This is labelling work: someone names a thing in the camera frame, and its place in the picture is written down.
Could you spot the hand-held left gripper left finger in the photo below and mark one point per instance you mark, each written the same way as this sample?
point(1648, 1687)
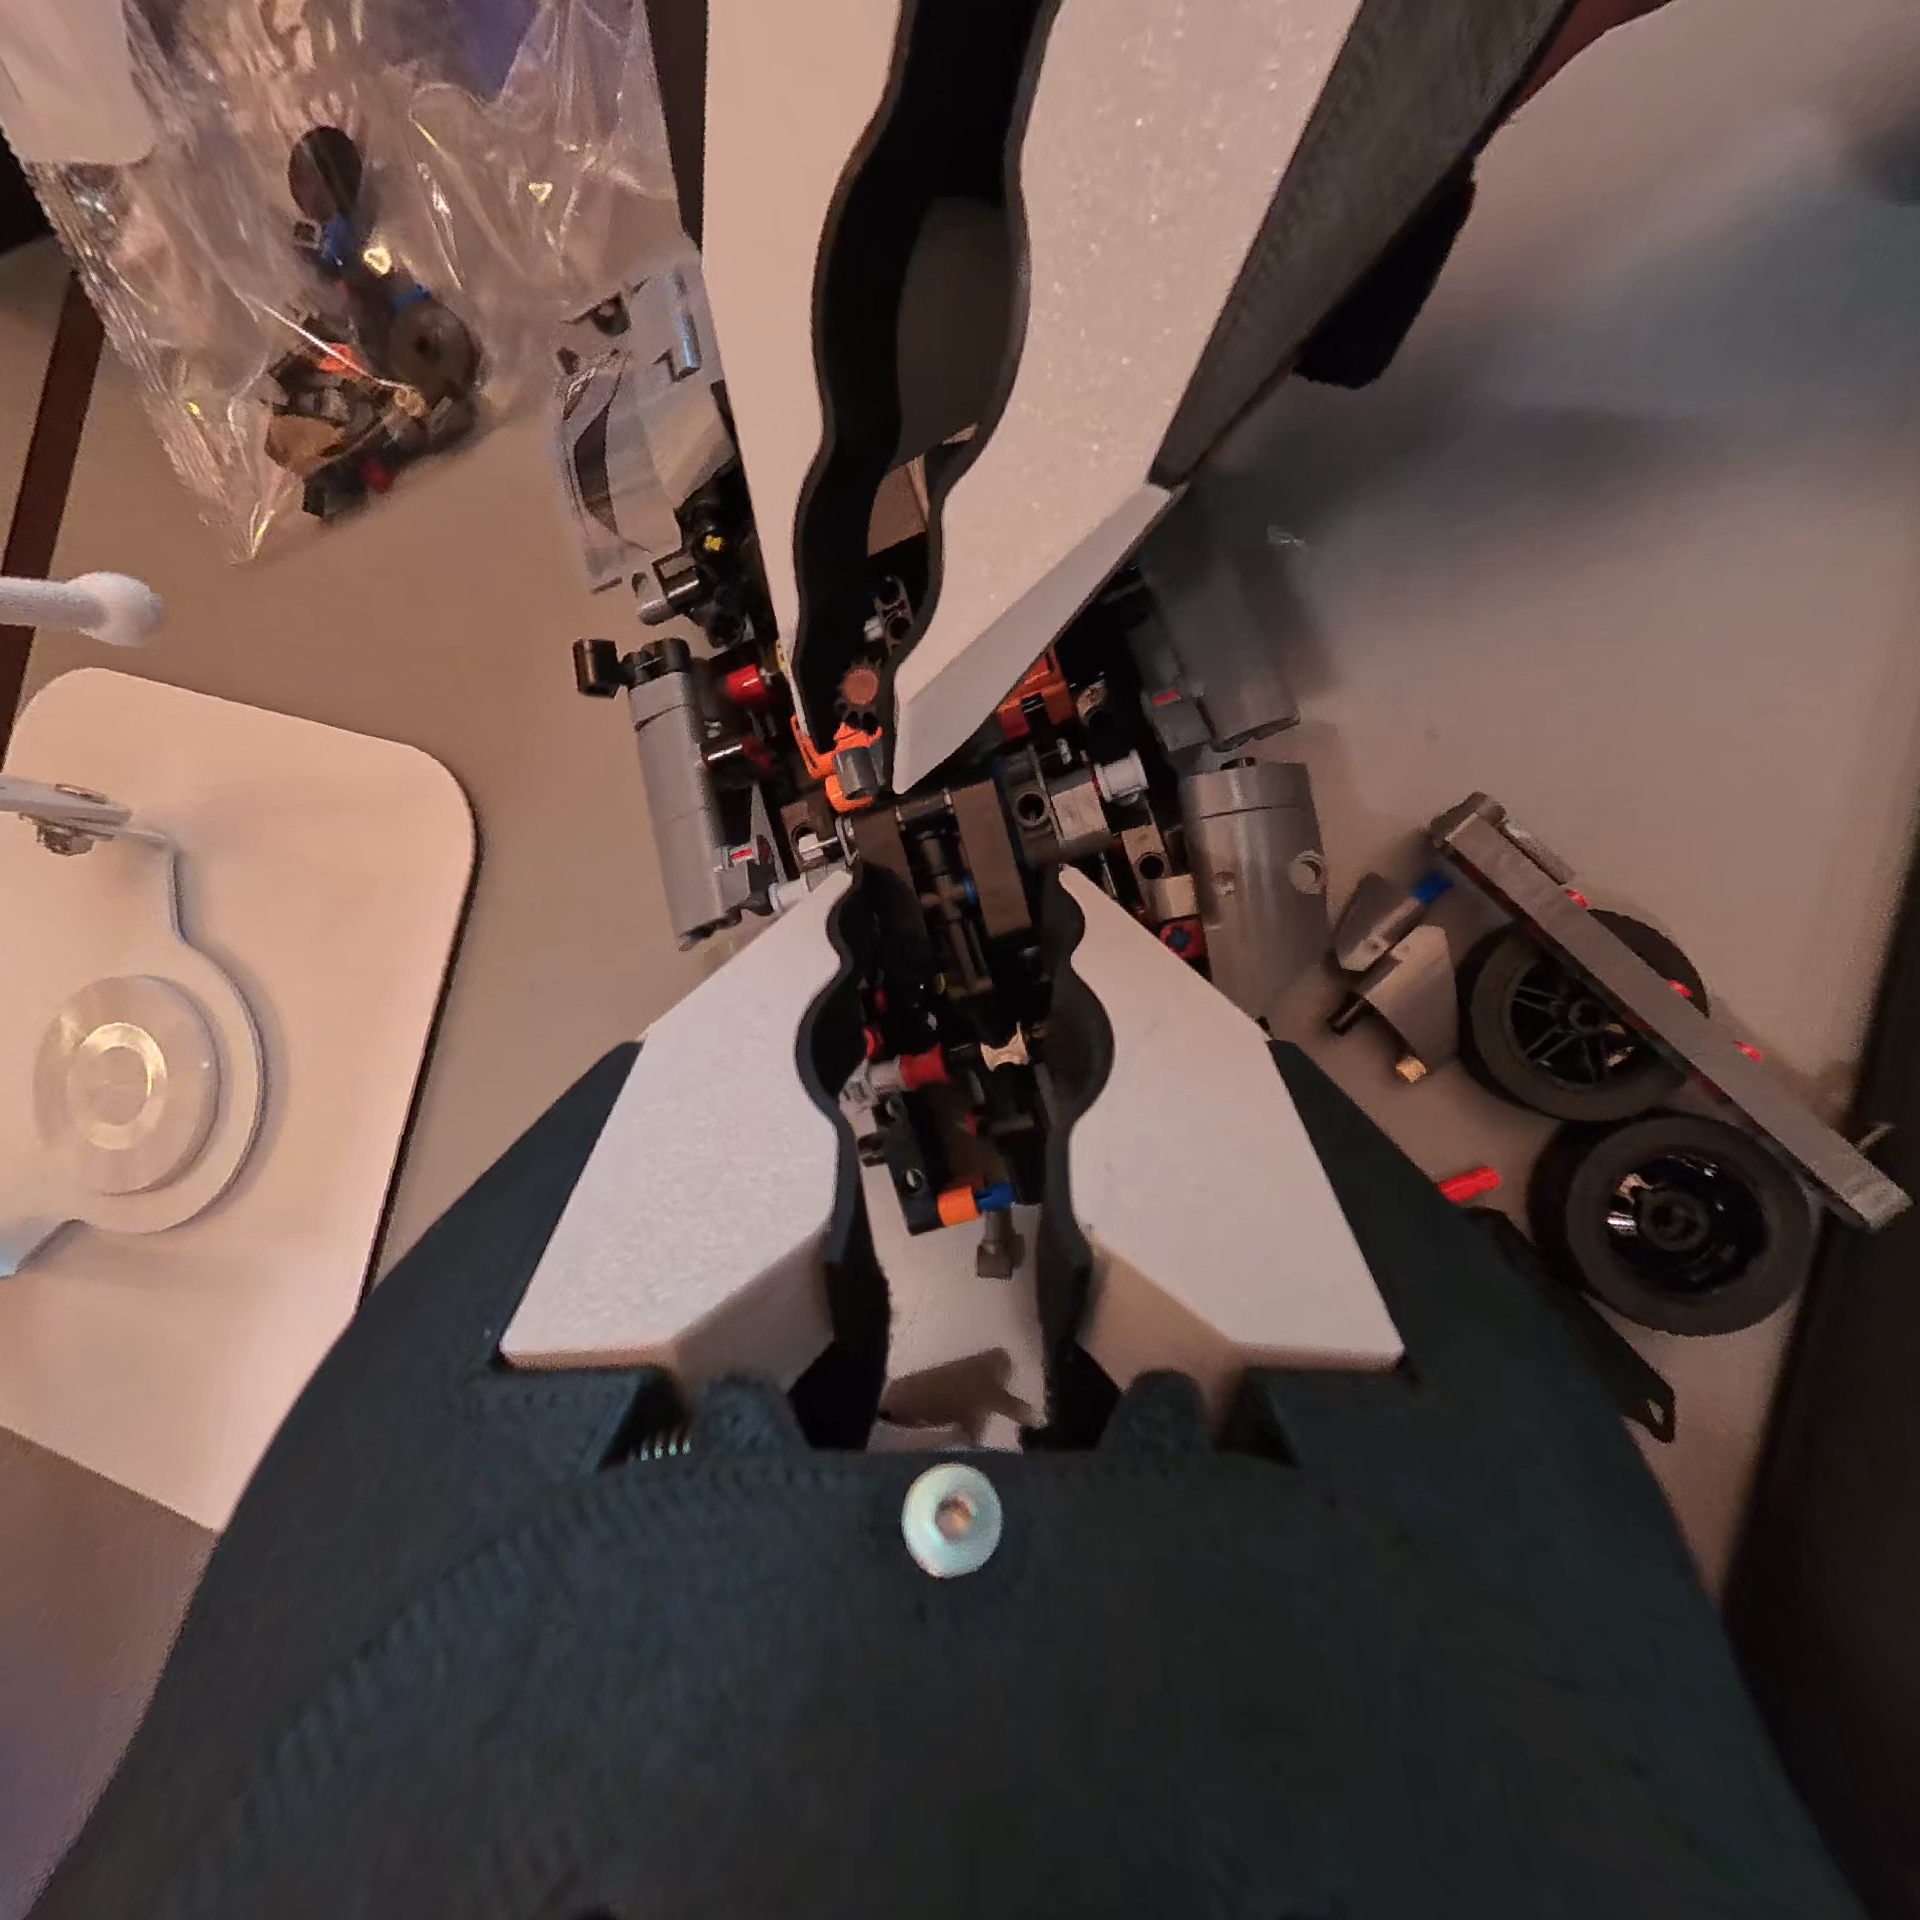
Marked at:
point(674, 1200)

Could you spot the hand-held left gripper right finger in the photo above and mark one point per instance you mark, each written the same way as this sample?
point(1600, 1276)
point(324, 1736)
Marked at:
point(1243, 1200)

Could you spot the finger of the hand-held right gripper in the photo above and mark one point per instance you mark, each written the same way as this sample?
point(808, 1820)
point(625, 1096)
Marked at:
point(1140, 270)
point(764, 224)

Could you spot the black lego wheel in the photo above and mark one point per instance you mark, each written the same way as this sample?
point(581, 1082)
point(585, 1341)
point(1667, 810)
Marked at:
point(1560, 1027)
point(1664, 1224)

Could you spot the lego car chassis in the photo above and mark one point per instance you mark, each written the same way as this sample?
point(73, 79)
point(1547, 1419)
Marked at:
point(961, 870)

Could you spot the plastic bag with lego pieces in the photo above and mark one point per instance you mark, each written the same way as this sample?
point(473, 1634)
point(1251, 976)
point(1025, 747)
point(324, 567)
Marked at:
point(345, 347)

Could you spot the small red lego axle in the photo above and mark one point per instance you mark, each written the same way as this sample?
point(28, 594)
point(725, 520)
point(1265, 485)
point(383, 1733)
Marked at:
point(1469, 1184)

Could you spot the white metal stand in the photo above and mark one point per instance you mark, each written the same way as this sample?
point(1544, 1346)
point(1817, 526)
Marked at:
point(345, 902)

